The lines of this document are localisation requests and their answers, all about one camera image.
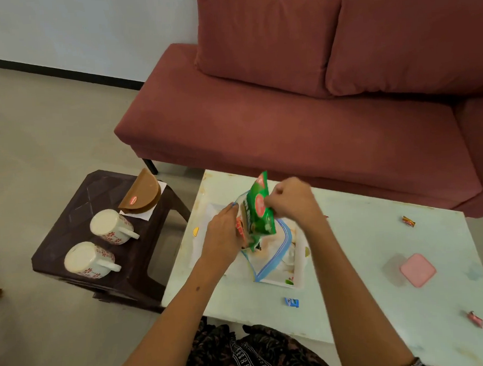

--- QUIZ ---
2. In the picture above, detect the person's left hand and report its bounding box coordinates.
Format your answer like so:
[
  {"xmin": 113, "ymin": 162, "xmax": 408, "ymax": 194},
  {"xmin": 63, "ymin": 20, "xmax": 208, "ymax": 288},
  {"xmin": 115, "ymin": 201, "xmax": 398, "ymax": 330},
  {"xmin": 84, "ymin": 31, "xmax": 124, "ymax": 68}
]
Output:
[{"xmin": 197, "ymin": 202, "xmax": 249, "ymax": 270}]

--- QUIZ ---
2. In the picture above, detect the person's right hand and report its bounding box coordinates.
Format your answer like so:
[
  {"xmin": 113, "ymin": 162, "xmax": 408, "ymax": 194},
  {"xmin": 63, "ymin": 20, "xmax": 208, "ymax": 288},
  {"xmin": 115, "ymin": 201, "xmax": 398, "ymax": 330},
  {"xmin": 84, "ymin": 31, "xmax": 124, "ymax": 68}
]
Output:
[{"xmin": 262, "ymin": 175, "xmax": 327, "ymax": 234}]

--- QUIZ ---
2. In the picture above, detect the orange red snack packet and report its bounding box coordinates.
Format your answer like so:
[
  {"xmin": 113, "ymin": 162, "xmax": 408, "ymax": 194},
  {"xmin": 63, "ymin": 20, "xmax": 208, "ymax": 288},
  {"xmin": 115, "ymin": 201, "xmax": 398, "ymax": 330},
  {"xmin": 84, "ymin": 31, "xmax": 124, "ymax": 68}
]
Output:
[{"xmin": 234, "ymin": 214, "xmax": 251, "ymax": 248}]

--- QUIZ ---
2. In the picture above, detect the green snack packet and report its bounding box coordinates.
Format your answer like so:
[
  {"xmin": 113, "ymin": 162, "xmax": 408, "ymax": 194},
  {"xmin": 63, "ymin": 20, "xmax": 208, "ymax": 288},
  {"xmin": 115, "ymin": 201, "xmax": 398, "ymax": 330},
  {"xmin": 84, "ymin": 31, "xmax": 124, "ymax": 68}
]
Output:
[{"xmin": 241, "ymin": 170, "xmax": 279, "ymax": 253}]

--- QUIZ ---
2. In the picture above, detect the person's right forearm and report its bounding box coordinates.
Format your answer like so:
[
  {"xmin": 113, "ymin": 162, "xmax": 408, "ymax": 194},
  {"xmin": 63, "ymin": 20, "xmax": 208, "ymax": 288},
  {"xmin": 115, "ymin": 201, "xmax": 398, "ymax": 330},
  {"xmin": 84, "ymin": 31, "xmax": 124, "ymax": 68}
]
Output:
[{"xmin": 297, "ymin": 209, "xmax": 418, "ymax": 366}]

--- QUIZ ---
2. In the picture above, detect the person's left forearm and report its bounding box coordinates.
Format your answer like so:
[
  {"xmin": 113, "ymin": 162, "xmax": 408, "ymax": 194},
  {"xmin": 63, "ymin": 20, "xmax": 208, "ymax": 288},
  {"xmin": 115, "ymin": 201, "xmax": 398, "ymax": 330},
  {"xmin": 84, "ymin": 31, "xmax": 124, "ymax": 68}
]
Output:
[{"xmin": 101, "ymin": 253, "xmax": 242, "ymax": 366}]

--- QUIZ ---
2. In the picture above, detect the clear zip bag blue seal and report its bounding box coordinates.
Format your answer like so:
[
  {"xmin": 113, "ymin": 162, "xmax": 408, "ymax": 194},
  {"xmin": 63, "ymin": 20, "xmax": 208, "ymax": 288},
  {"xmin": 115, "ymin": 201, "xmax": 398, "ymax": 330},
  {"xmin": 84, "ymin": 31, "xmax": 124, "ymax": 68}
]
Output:
[{"xmin": 237, "ymin": 216, "xmax": 298, "ymax": 284}]

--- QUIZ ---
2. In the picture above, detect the red fabric sofa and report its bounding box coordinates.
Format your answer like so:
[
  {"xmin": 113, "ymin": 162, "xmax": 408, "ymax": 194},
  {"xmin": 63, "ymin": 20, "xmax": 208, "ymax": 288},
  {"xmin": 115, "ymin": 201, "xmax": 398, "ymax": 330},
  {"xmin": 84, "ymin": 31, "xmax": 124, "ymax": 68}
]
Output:
[{"xmin": 106, "ymin": 0, "xmax": 483, "ymax": 240}]

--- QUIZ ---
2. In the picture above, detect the white rectangular tray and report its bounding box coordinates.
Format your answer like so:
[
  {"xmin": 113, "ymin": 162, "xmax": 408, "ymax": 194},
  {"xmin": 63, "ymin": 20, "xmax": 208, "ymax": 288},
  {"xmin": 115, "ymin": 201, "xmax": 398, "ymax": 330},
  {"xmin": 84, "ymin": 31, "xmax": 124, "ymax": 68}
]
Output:
[{"xmin": 185, "ymin": 197, "xmax": 311, "ymax": 296}]

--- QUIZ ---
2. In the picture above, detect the brown half-round plastic holder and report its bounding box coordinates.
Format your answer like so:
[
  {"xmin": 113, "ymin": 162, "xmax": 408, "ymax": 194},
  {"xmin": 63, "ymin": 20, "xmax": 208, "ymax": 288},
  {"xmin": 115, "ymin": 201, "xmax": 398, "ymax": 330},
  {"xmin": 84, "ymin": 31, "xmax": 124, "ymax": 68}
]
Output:
[{"xmin": 115, "ymin": 167, "xmax": 163, "ymax": 216}]

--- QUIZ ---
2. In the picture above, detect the white mug red flower print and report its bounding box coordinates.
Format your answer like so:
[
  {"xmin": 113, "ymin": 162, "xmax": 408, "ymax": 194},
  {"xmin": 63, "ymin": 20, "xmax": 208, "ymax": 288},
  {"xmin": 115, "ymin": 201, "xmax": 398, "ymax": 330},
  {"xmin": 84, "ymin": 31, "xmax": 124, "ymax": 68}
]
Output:
[
  {"xmin": 88, "ymin": 207, "xmax": 141, "ymax": 247},
  {"xmin": 62, "ymin": 239, "xmax": 122, "ymax": 281}
]

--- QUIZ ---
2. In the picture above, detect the black patterned garment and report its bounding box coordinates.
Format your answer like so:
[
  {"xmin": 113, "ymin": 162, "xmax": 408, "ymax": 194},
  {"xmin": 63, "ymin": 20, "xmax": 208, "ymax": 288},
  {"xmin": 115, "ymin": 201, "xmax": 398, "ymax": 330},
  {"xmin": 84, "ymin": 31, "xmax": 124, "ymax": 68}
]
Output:
[{"xmin": 83, "ymin": 304, "xmax": 431, "ymax": 366}]

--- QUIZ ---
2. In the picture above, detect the pink square lid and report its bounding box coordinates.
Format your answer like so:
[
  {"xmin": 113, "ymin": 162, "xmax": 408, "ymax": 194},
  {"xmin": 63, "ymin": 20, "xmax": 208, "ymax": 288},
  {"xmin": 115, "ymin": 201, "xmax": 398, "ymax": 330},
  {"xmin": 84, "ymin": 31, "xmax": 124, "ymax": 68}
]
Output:
[{"xmin": 399, "ymin": 252, "xmax": 438, "ymax": 289}]

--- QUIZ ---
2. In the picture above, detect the dark brown plastic stool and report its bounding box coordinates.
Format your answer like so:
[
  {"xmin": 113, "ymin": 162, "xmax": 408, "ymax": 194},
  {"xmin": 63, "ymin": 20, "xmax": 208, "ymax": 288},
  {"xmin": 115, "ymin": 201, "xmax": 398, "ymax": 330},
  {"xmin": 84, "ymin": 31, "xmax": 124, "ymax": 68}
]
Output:
[{"xmin": 26, "ymin": 164, "xmax": 198, "ymax": 321}]

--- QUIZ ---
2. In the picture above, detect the red sofa back cushion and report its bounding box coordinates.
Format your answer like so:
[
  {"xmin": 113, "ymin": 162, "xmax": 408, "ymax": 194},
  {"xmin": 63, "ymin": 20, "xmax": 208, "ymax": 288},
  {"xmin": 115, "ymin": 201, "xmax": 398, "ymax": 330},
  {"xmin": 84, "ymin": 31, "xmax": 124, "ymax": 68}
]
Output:
[
  {"xmin": 191, "ymin": 0, "xmax": 351, "ymax": 107},
  {"xmin": 320, "ymin": 0, "xmax": 483, "ymax": 105}
]

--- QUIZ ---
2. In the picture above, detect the pink wrapped candy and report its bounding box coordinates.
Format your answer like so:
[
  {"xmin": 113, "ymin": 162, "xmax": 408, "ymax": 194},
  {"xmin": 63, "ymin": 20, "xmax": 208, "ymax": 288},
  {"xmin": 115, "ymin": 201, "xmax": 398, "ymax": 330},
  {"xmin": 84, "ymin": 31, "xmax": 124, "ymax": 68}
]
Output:
[{"xmin": 466, "ymin": 309, "xmax": 483, "ymax": 330}]

